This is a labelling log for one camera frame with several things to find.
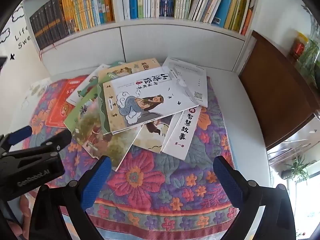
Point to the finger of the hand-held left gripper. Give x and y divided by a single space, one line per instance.
57 140
20 133

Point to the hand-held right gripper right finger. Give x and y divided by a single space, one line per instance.
227 180

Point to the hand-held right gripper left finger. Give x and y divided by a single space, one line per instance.
96 180

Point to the green violin cricket book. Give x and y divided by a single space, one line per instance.
77 110

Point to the blossom meadow cover book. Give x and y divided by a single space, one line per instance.
100 142

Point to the green girl cover book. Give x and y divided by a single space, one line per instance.
103 110

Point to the white picture book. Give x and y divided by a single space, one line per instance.
80 90

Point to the white emperor cover book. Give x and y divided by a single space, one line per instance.
182 132

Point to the cream illustrated storybook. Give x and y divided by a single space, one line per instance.
150 137

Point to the light green cartoon book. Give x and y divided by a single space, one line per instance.
116 64

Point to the white mermaid cover book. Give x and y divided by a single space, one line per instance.
150 92

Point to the white booklet with square code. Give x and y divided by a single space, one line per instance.
192 80

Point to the tan cartoon cover book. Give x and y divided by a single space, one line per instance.
147 65

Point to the row of colourful shelved books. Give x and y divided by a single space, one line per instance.
162 0

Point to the person's left hand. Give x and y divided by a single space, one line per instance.
25 215

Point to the floral quilted blanket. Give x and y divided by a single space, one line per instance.
155 180

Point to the small potted plant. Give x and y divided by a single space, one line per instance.
297 167

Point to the brown wooden cabinet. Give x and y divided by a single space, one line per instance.
275 92

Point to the white bookshelf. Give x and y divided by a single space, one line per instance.
150 42

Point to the green leafy plant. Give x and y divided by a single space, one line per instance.
310 57

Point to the black star wall sticker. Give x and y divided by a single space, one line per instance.
11 57

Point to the black lettering wall sticker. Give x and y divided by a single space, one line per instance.
21 40

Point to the black cloud wall sticker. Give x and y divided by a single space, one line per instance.
17 15
5 33

